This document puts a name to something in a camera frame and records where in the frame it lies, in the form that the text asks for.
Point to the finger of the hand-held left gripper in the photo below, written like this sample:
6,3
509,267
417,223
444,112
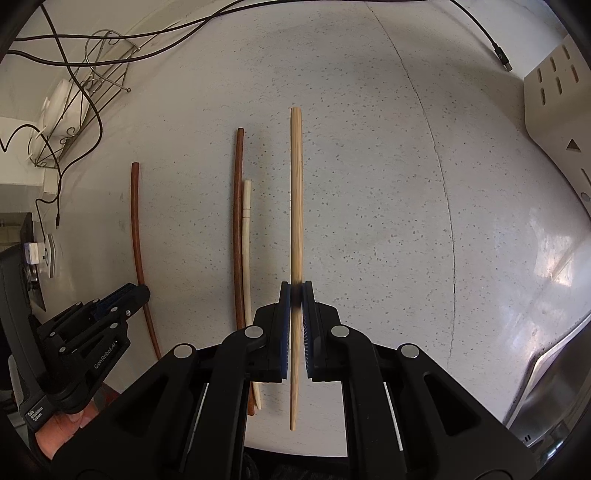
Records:
111,300
136,300

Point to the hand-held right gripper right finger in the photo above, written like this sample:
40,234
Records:
308,323

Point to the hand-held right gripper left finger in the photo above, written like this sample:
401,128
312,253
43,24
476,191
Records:
286,323

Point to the cream grooved chopstick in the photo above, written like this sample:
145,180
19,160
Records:
246,240

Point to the brown chopstick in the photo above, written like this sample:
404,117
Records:
134,207
238,207

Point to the tan bamboo chopstick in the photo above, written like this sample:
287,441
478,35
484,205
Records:
296,194

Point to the cream plastic utensil holder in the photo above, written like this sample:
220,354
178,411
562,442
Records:
554,120

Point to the person's left hand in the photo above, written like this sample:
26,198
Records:
60,431

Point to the small white square device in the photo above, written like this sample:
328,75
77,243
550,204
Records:
48,253

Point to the dark grey appliance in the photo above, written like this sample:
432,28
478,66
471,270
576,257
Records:
14,286

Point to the white lidded ceramic bowl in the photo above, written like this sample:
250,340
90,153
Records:
39,141
67,104

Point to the stainless steel sink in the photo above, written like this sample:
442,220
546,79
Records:
554,383

